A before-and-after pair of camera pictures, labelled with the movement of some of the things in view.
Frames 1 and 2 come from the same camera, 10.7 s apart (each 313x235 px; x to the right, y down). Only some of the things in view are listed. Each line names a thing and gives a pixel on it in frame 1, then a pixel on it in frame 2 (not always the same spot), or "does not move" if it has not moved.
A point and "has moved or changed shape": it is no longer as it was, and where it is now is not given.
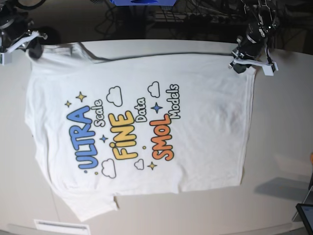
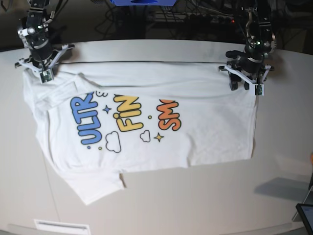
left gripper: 18,28 to 41,53
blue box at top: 122,3 does not move
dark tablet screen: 306,211 does not move
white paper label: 44,227 does not move
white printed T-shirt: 103,128 has moved or changed shape
